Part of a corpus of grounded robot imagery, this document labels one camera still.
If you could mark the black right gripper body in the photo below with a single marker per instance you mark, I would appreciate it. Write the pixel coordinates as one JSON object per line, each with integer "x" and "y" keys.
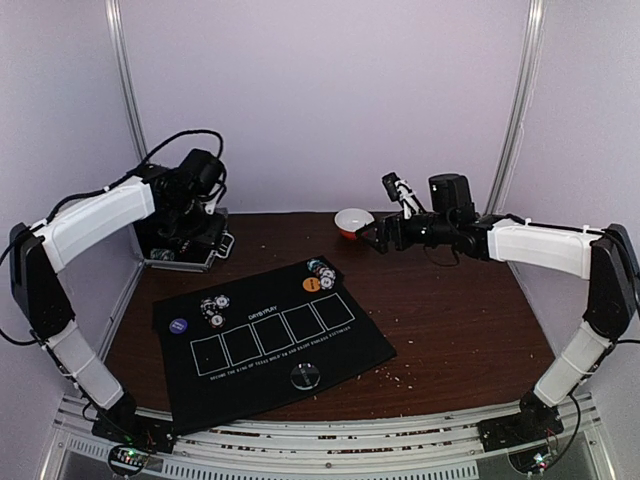
{"x": 391, "y": 233}

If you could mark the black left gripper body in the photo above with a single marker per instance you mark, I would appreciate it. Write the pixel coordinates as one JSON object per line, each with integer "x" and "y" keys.
{"x": 189, "y": 222}

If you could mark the poker chip row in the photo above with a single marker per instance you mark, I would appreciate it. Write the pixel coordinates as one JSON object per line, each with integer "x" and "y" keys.
{"x": 162, "y": 254}

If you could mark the poker chip pile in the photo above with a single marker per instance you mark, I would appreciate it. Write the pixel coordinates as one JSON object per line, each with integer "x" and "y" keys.
{"x": 325, "y": 274}
{"x": 212, "y": 310}

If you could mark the orange big blind button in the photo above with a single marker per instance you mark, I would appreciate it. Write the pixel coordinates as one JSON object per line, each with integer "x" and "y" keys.
{"x": 311, "y": 284}

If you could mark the purple small blind button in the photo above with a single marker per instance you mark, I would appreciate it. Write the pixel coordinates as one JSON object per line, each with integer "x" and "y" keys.
{"x": 178, "y": 326}

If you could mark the black dealer button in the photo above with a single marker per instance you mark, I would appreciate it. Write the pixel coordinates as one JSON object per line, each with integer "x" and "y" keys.
{"x": 305, "y": 376}

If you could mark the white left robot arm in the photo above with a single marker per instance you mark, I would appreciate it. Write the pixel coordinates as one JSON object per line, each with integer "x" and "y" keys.
{"x": 40, "y": 254}

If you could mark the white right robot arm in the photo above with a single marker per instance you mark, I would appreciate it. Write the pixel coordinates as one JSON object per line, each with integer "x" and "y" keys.
{"x": 602, "y": 259}

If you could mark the aluminium poker chip case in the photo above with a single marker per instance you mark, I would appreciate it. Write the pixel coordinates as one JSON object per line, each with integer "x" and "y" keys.
{"x": 190, "y": 255}

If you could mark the white and red bowl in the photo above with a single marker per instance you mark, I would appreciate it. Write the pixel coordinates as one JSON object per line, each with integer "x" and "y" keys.
{"x": 349, "y": 220}

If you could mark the black poker play mat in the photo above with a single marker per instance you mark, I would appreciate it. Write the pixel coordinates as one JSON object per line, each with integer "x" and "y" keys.
{"x": 218, "y": 375}

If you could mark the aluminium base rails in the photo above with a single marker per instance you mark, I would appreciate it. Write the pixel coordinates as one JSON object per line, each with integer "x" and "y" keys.
{"x": 437, "y": 446}

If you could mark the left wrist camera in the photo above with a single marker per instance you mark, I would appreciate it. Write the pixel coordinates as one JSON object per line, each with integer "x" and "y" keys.
{"x": 203, "y": 170}

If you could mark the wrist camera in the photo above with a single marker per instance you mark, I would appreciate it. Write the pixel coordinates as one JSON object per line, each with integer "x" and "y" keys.
{"x": 451, "y": 191}
{"x": 203, "y": 170}

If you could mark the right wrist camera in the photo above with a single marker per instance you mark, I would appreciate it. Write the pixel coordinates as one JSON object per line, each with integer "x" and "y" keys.
{"x": 451, "y": 191}

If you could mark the right aluminium frame post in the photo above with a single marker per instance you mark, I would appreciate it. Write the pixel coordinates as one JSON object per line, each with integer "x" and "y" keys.
{"x": 523, "y": 94}

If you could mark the aluminium frame post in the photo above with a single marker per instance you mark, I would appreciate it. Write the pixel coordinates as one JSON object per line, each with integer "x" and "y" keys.
{"x": 118, "y": 40}
{"x": 523, "y": 94}

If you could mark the left aluminium frame post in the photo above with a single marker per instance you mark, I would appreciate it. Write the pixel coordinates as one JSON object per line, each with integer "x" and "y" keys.
{"x": 118, "y": 40}

